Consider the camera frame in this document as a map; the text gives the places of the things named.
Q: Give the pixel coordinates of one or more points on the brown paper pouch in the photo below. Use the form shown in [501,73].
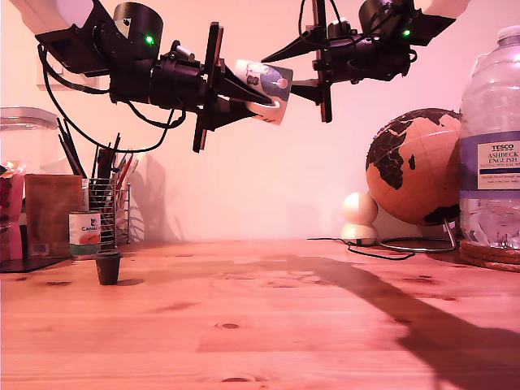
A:
[53,215]

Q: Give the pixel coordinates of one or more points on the black chopstick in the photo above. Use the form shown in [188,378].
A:
[70,156]
[76,150]
[71,148]

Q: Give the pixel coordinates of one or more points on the white mug with blue print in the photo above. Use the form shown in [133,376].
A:
[264,73]

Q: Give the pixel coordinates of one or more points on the thick black brush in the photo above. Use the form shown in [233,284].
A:
[107,164]

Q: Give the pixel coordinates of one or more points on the glass jar with metal lid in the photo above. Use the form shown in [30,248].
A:
[24,146]

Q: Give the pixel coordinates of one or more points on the black pencil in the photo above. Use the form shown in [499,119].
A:
[117,148]

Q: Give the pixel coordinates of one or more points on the pink snack packet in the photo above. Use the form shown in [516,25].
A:
[10,211]

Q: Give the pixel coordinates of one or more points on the white round table device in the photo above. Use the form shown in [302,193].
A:
[358,210]

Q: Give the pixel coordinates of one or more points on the white wall switch plate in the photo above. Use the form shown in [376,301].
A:
[38,81]

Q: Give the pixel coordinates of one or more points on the large clear water bottle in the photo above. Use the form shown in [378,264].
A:
[487,122]

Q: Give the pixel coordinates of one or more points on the white labelled tin can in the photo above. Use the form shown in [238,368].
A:
[85,235]

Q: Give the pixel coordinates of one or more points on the round cork coaster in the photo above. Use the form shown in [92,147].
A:
[487,258]
[487,251]
[487,265]

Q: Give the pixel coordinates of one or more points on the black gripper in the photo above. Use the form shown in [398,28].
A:
[345,61]
[180,85]

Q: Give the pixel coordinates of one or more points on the black flat mat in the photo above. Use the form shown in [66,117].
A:
[32,265]

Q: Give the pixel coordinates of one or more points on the red pencil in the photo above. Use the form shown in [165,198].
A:
[126,162]

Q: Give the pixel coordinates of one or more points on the arm grey camera box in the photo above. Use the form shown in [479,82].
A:
[339,26]
[183,52]

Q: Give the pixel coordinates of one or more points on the cork globe with dark continents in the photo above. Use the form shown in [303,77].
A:
[422,170]

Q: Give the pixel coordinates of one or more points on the thin black brush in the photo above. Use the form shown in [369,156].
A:
[96,162]

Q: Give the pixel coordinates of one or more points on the dark brown coffee capsule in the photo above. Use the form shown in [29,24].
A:
[109,270]

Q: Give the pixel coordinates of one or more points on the white-tipped brush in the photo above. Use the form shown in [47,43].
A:
[140,158]

